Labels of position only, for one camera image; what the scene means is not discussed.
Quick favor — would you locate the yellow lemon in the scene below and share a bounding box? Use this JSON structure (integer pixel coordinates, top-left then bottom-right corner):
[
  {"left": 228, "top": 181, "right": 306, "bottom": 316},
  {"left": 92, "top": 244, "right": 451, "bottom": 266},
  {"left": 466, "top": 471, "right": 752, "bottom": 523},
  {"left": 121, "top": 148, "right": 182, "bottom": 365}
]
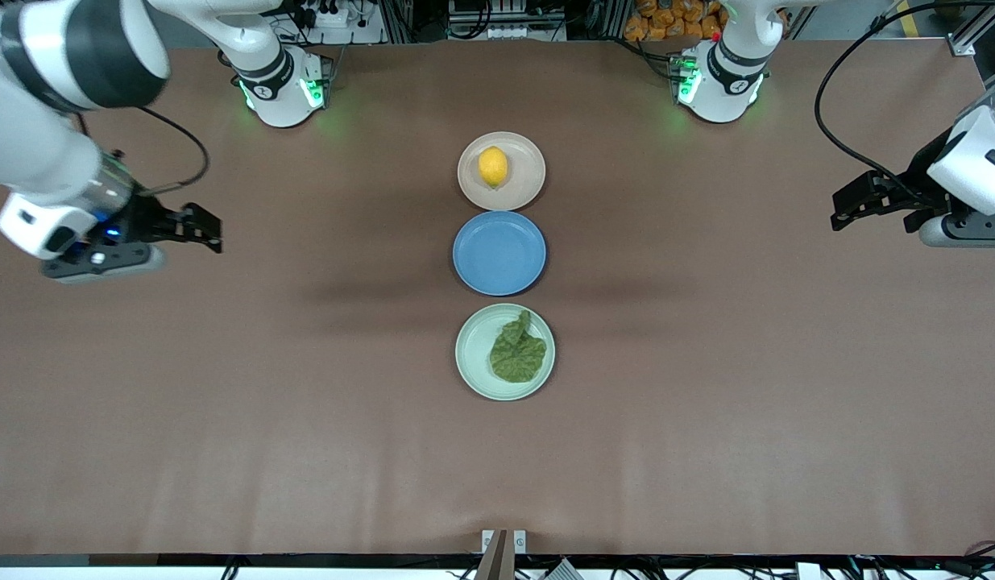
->
[{"left": 478, "top": 146, "right": 509, "bottom": 190}]

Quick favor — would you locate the green lettuce leaf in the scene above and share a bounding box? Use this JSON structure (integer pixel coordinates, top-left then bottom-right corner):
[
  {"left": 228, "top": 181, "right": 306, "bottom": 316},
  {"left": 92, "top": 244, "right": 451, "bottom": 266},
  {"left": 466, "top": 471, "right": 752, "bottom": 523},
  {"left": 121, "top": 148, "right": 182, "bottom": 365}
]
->
[{"left": 489, "top": 309, "right": 549, "bottom": 384}]

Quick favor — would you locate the white power strip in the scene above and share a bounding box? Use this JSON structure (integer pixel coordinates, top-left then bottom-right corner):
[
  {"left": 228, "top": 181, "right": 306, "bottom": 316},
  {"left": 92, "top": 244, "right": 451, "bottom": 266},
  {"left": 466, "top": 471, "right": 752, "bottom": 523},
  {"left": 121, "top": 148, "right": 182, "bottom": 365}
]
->
[{"left": 300, "top": 0, "right": 385, "bottom": 45}]

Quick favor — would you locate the orange snack bag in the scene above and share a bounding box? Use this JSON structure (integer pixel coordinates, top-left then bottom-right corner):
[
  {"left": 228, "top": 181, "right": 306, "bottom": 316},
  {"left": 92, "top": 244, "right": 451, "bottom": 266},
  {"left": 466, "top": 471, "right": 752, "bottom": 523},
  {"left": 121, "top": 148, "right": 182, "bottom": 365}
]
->
[{"left": 624, "top": 0, "right": 723, "bottom": 41}]

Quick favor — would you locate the blue plate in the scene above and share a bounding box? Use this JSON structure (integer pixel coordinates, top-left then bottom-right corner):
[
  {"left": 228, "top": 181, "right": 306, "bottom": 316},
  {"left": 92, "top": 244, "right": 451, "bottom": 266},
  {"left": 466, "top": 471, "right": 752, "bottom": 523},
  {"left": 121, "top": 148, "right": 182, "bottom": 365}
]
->
[{"left": 452, "top": 210, "right": 548, "bottom": 297}]

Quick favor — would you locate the pale green plate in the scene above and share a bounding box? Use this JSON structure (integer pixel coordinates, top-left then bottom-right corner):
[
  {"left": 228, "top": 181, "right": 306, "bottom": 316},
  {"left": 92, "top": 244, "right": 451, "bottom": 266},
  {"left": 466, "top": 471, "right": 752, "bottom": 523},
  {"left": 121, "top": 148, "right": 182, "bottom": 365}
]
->
[{"left": 454, "top": 303, "right": 557, "bottom": 402}]

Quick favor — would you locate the beige plate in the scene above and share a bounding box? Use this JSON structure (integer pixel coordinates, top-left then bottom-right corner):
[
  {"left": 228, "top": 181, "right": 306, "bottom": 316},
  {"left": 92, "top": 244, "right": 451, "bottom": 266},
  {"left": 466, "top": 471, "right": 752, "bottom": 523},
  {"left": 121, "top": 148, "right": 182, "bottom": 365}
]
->
[{"left": 457, "top": 131, "right": 546, "bottom": 212}]

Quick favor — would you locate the brown pole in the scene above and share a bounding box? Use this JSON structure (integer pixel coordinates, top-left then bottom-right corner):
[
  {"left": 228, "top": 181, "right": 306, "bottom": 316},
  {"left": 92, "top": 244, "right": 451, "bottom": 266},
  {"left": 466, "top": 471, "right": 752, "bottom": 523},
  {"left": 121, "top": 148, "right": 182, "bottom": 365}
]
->
[{"left": 475, "top": 529, "right": 510, "bottom": 580}]

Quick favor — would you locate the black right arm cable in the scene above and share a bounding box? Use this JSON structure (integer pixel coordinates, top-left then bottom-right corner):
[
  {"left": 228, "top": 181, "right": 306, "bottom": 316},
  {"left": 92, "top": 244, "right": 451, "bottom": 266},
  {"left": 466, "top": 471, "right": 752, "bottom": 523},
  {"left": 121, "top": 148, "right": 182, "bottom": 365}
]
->
[{"left": 78, "top": 105, "right": 210, "bottom": 198}]

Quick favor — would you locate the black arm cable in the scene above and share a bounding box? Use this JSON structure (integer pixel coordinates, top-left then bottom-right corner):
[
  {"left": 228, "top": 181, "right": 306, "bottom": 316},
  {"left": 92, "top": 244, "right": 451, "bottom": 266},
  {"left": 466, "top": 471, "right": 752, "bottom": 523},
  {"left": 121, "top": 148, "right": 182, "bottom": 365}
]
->
[
  {"left": 78, "top": 105, "right": 210, "bottom": 198},
  {"left": 814, "top": 0, "right": 995, "bottom": 202}
]

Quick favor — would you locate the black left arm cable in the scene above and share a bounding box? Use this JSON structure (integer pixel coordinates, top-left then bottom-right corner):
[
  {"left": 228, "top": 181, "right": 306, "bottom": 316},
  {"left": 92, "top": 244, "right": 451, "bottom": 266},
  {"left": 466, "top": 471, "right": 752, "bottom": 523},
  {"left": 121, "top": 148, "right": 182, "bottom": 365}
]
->
[{"left": 814, "top": 0, "right": 995, "bottom": 202}]

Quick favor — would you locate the grey mounting bracket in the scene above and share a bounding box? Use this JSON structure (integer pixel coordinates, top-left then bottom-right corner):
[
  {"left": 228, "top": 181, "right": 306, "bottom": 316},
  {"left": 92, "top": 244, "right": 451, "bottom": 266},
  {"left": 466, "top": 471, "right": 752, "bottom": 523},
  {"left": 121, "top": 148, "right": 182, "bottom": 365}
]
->
[{"left": 481, "top": 529, "right": 528, "bottom": 557}]

